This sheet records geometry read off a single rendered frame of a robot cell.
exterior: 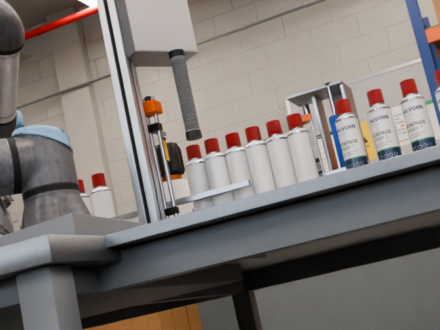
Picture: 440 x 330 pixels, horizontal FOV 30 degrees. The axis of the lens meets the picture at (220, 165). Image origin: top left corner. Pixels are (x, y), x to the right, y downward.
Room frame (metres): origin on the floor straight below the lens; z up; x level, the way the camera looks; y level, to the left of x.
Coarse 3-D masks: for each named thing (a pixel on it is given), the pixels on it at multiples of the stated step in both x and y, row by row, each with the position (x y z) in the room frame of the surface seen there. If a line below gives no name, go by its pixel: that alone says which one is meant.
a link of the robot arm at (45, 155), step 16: (32, 128) 1.60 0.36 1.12; (48, 128) 1.61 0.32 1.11; (16, 144) 1.59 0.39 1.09; (32, 144) 1.60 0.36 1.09; (48, 144) 1.61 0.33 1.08; (64, 144) 1.63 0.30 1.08; (16, 160) 1.58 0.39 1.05; (32, 160) 1.59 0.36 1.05; (48, 160) 1.60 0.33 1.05; (64, 160) 1.62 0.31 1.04; (16, 176) 1.59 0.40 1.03; (32, 176) 1.60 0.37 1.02; (48, 176) 1.60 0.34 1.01; (64, 176) 1.61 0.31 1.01; (16, 192) 1.63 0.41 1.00
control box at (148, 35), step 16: (128, 0) 1.75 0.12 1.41; (144, 0) 1.78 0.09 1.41; (160, 0) 1.80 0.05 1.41; (176, 0) 1.83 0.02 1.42; (128, 16) 1.75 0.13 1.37; (144, 16) 1.77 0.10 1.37; (160, 16) 1.80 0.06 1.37; (176, 16) 1.82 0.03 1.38; (128, 32) 1.76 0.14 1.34; (144, 32) 1.77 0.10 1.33; (160, 32) 1.79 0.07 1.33; (176, 32) 1.82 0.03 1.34; (192, 32) 1.84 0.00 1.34; (128, 48) 1.77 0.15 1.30; (144, 48) 1.76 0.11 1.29; (160, 48) 1.79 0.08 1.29; (176, 48) 1.81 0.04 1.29; (192, 48) 1.84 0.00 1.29; (144, 64) 1.85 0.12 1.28; (160, 64) 1.87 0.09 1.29
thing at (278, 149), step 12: (276, 120) 1.84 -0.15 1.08; (276, 132) 1.83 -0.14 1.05; (276, 144) 1.83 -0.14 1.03; (288, 144) 1.84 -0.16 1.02; (276, 156) 1.83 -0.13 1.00; (288, 156) 1.83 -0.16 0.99; (276, 168) 1.83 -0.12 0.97; (288, 168) 1.83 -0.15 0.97; (276, 180) 1.84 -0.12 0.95; (288, 180) 1.82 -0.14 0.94
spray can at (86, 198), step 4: (80, 180) 2.02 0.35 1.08; (80, 184) 2.02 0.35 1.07; (80, 188) 2.02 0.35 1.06; (84, 192) 2.03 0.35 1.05; (84, 196) 2.01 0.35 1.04; (88, 196) 2.02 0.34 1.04; (84, 200) 2.01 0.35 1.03; (88, 200) 2.02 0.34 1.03; (88, 204) 2.02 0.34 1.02; (88, 208) 2.02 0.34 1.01
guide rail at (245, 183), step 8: (232, 184) 1.84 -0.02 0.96; (240, 184) 1.84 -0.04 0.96; (248, 184) 1.83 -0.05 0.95; (200, 192) 1.87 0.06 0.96; (208, 192) 1.86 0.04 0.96; (216, 192) 1.86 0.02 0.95; (224, 192) 1.86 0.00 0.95; (176, 200) 1.89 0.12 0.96; (184, 200) 1.89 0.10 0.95; (192, 200) 1.88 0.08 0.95; (120, 216) 1.94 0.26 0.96; (128, 216) 1.94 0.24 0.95; (136, 216) 1.93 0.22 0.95
